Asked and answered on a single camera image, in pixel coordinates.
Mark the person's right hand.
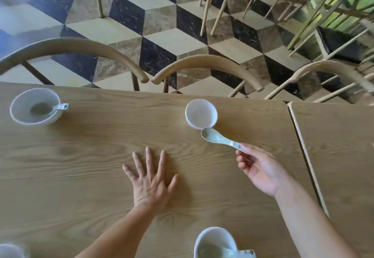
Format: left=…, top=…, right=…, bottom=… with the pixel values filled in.
left=235, top=143, right=290, bottom=198

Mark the person's left hand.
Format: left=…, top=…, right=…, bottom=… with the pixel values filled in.
left=122, top=147, right=179, bottom=212

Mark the pale green ceramic spoon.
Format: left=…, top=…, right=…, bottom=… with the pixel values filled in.
left=198, top=242, right=257, bottom=258
left=30, top=102, right=70, bottom=116
left=201, top=127, right=249, bottom=154

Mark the white ceramic bowl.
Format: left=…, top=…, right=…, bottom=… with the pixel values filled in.
left=9, top=87, right=64, bottom=126
left=194, top=226, right=239, bottom=258
left=0, top=243, right=25, bottom=258
left=185, top=99, right=218, bottom=130

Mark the person's left forearm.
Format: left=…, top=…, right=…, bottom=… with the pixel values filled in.
left=74, top=205, right=164, bottom=258

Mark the person's right forearm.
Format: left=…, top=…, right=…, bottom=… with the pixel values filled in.
left=274, top=176, right=360, bottom=258

